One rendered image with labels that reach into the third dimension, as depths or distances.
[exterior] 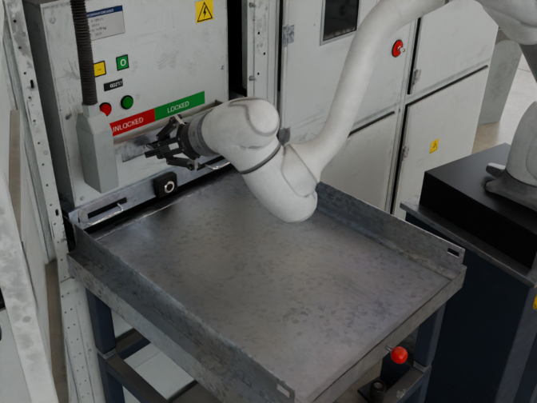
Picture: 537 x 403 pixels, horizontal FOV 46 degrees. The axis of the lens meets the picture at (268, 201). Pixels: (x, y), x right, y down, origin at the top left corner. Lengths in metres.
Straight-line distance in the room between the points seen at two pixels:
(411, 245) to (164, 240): 0.58
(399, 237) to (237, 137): 0.53
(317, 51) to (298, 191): 0.69
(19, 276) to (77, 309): 0.87
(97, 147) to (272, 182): 0.38
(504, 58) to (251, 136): 3.14
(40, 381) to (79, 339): 0.82
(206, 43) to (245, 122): 0.49
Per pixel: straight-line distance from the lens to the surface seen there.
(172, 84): 1.58
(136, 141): 1.51
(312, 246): 1.50
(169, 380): 2.02
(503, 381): 1.95
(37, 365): 0.86
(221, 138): 1.22
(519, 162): 1.76
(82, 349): 1.72
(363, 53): 1.27
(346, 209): 1.60
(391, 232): 1.54
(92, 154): 1.38
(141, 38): 1.50
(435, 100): 2.56
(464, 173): 1.88
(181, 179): 1.69
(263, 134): 1.17
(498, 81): 4.25
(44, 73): 1.43
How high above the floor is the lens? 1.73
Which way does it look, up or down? 32 degrees down
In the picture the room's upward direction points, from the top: 1 degrees clockwise
